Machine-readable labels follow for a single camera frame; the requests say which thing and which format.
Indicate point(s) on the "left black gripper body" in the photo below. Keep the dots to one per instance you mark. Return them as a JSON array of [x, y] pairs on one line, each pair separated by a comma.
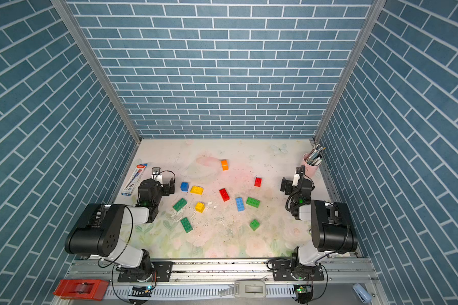
[[165, 191]]

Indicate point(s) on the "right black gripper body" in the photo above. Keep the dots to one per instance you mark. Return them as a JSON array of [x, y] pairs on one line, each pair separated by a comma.
[[291, 189]]

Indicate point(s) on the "red small lego brick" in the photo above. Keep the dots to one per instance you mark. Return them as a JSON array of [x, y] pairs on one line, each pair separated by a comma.
[[258, 182]]

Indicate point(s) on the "green long lego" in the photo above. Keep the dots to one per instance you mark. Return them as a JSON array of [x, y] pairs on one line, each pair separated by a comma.
[[253, 202], [180, 204], [186, 224]]

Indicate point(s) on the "light blue long lego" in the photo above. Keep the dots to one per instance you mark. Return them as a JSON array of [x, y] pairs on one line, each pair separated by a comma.
[[239, 204]]

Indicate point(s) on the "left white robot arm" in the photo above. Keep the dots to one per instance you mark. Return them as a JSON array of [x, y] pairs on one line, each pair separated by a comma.
[[97, 230]]

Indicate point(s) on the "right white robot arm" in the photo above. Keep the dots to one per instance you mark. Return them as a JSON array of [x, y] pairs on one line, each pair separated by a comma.
[[331, 228]]

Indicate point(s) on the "dark blue square lego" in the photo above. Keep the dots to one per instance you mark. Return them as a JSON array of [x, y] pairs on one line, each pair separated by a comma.
[[184, 186]]

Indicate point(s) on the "yellow curved lego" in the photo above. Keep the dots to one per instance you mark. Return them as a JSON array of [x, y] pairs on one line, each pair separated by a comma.
[[197, 190]]

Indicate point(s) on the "yellow square lego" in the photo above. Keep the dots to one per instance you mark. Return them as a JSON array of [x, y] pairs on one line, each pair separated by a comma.
[[199, 207]]

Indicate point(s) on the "green small square lego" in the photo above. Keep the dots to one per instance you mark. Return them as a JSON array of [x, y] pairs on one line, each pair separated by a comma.
[[254, 224]]

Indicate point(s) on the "red long lego brick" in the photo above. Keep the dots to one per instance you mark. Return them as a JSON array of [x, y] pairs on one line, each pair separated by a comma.
[[224, 195]]

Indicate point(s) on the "orange half-round lego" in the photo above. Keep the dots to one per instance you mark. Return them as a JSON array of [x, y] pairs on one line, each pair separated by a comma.
[[224, 165]]

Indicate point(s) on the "pink pen cup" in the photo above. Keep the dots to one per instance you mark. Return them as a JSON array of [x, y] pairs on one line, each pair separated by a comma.
[[310, 169]]

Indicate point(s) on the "pen package box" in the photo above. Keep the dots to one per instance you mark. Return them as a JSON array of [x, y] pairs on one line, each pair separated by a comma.
[[133, 180]]

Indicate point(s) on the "pens in cup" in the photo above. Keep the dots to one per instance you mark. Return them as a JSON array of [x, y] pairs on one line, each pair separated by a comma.
[[314, 158]]

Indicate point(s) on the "light blue object corner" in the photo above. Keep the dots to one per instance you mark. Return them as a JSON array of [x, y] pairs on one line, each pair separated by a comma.
[[363, 295]]

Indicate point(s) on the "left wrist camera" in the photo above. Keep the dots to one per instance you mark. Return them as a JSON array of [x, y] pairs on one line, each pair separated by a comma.
[[156, 174]]

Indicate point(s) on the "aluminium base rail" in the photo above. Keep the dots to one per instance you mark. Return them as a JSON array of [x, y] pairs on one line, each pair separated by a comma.
[[199, 279]]

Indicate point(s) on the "grey clamp handle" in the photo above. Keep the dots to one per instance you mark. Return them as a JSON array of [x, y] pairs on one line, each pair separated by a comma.
[[250, 289]]

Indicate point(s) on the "red tool on rail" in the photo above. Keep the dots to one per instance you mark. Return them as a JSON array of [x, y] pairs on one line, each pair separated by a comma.
[[82, 289]]

